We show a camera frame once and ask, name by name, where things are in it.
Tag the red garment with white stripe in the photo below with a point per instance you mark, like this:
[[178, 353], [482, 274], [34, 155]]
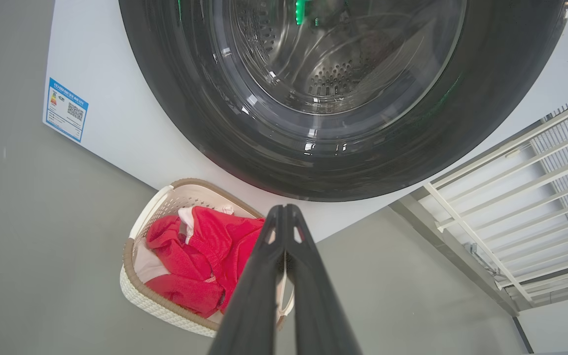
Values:
[[225, 236]]

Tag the cream perforated basket brown rim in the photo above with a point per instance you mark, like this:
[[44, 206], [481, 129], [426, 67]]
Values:
[[151, 301]]

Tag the white metal drying rack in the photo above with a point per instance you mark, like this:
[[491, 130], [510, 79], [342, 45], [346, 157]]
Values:
[[476, 241]]

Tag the red garment with white panel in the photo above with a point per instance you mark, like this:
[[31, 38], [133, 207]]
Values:
[[185, 296]]

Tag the blue energy label sticker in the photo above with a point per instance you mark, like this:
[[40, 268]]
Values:
[[65, 111]]

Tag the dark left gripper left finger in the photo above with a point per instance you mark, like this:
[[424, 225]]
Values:
[[254, 305]]

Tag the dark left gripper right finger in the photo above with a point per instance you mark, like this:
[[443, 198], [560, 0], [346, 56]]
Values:
[[318, 305]]

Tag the white front-load washing machine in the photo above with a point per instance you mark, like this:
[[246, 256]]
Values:
[[111, 128]]

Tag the dark round glass washer door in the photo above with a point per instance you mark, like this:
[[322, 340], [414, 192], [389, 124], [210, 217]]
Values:
[[338, 148]]

